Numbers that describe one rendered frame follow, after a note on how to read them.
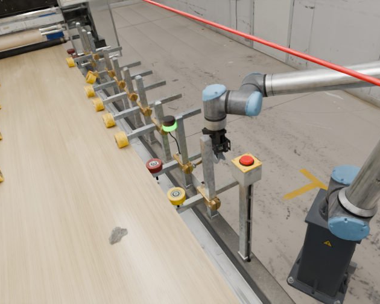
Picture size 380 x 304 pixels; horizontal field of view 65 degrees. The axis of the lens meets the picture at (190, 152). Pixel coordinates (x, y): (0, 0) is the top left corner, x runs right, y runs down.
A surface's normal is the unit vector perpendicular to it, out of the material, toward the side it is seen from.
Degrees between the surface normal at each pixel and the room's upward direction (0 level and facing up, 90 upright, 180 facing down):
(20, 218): 0
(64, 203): 0
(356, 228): 95
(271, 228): 0
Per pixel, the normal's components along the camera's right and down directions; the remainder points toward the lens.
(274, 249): -0.11, -0.79
